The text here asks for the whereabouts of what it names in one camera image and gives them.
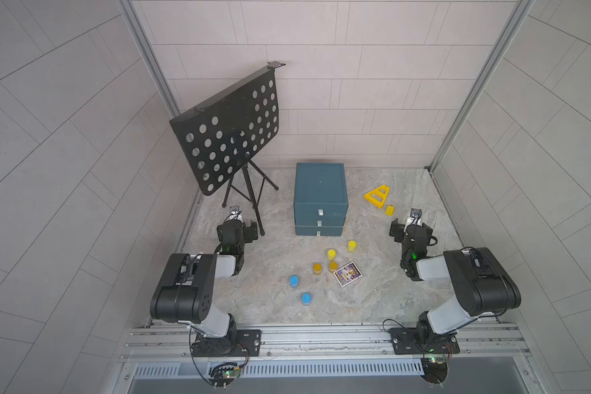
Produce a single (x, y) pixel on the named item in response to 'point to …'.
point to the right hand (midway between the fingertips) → (408, 217)
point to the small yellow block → (389, 210)
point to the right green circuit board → (433, 369)
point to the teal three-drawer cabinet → (320, 199)
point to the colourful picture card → (347, 274)
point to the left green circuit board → (224, 376)
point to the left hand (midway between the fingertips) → (242, 218)
